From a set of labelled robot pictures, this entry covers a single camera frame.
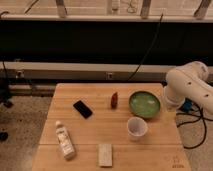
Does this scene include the white paper cup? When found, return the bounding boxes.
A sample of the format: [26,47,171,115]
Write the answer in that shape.
[127,117,148,141]

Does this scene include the blue connector box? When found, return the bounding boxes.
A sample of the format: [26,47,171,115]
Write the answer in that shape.
[181,99,192,112]

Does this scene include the white rectangular block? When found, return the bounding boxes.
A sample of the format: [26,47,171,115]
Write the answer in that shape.
[98,144,113,167]

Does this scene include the black smartphone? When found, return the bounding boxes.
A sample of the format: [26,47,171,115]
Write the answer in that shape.
[73,100,93,119]

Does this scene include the grey metal rail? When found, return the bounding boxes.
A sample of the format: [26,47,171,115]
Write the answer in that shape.
[0,61,213,83]

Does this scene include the black floor cables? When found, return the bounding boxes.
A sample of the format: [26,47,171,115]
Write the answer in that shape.
[175,101,213,150]

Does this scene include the black hanging cable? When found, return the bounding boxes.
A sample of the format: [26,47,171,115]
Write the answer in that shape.
[126,13,164,83]

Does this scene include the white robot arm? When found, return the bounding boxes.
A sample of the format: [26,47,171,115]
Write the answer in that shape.
[162,61,213,114]

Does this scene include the white plastic bottle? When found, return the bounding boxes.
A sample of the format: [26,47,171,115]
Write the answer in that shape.
[55,121,75,160]

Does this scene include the green bowl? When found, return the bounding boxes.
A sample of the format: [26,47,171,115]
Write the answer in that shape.
[129,91,161,119]

